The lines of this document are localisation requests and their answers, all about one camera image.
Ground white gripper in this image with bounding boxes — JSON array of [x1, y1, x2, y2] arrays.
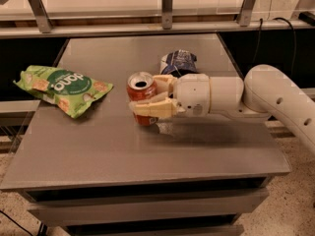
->
[[129, 74, 211, 118]]

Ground left metal bracket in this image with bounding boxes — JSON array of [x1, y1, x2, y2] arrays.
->
[[28, 0, 52, 33]]

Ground black cable on floor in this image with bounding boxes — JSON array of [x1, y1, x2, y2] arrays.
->
[[0, 209, 33, 236]]

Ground grey cabinet drawer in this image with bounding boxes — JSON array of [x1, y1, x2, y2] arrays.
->
[[28, 188, 269, 226]]

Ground red coke can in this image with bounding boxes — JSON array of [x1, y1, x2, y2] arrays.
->
[[127, 72, 158, 126]]

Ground right metal bracket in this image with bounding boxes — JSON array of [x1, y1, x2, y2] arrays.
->
[[236, 0, 256, 27]]

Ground green snack bag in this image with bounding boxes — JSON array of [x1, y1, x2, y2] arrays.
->
[[14, 65, 113, 119]]

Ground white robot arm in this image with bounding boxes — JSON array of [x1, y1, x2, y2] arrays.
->
[[127, 65, 315, 152]]

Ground metal bracket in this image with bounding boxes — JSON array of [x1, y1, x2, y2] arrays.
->
[[28, 0, 52, 33], [161, 0, 173, 30], [236, 0, 256, 27]]

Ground middle metal bracket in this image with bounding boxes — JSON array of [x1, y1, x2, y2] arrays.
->
[[161, 0, 173, 30]]

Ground black cable at back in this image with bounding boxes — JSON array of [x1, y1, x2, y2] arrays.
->
[[247, 17, 298, 81]]

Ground metal rail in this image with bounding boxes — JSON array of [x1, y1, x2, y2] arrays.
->
[[0, 19, 315, 39]]

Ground blue white chip bag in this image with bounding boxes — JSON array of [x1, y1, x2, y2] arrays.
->
[[159, 49, 197, 78]]

